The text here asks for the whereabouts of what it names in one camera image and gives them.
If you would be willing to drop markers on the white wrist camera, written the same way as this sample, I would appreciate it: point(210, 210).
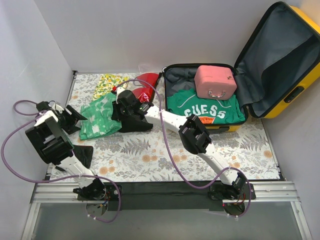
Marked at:
point(55, 106)
point(118, 91)

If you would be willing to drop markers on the red bikini top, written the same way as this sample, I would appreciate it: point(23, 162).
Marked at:
point(144, 85)

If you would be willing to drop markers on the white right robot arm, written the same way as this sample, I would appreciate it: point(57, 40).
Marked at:
point(196, 140)

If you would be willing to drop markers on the aluminium frame rail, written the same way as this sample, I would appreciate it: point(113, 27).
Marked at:
point(265, 192)

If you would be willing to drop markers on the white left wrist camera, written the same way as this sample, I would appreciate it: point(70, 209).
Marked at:
point(55, 106)

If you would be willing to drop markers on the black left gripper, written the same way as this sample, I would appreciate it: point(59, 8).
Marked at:
point(66, 122)

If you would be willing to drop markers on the black folded garment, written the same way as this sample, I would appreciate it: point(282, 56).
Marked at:
point(134, 123)

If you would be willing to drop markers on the yellow lemon print cloth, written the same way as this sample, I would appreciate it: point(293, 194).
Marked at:
point(106, 83)

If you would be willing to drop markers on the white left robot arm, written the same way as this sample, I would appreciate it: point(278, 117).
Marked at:
point(49, 137)

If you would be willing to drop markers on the pink vanity case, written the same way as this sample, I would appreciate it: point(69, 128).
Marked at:
point(214, 82)

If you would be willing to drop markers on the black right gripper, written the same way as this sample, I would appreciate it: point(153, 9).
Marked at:
point(120, 116)

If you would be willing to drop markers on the floral table cloth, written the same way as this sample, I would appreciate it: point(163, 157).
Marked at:
point(160, 156)

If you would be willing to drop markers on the yellow hard-shell suitcase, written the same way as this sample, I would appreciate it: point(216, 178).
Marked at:
point(279, 61)

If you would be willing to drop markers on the green GUESS t-shirt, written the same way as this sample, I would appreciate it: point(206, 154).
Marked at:
point(210, 111)

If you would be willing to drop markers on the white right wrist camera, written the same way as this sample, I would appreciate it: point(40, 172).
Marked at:
point(118, 91)

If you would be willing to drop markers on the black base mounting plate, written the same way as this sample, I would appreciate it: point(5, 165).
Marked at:
point(171, 195)

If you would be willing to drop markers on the green tie-dye shirt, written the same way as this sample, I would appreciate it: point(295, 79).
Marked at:
point(98, 114)

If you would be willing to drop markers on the black striped folded cloth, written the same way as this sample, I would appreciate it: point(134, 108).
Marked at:
point(74, 160)

